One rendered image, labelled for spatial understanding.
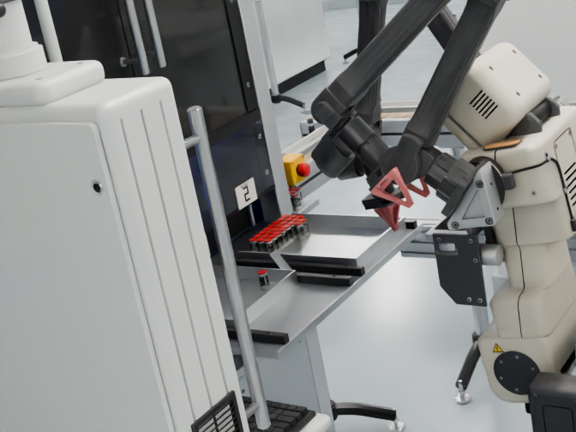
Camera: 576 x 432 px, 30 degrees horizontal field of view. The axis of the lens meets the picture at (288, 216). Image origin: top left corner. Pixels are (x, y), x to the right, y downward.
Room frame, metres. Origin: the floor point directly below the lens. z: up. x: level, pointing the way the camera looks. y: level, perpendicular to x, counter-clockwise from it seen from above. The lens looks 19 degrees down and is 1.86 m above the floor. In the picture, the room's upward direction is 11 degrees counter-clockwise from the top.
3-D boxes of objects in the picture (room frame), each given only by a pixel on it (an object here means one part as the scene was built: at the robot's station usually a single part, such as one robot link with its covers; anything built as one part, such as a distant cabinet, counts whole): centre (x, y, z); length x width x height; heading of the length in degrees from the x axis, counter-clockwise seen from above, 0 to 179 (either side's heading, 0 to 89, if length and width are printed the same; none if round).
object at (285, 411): (1.91, 0.22, 0.82); 0.40 x 0.14 x 0.02; 53
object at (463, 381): (3.34, -0.58, 0.07); 0.50 x 0.08 x 0.14; 144
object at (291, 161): (2.87, -0.03, 0.99); 0.08 x 0.07 x 0.07; 54
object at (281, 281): (2.32, 0.22, 0.90); 0.34 x 0.26 x 0.04; 54
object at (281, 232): (2.60, 0.02, 0.90); 0.18 x 0.02 x 0.05; 144
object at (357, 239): (2.53, -0.07, 0.90); 0.34 x 0.26 x 0.04; 54
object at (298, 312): (2.42, 0.06, 0.87); 0.70 x 0.48 x 0.02; 144
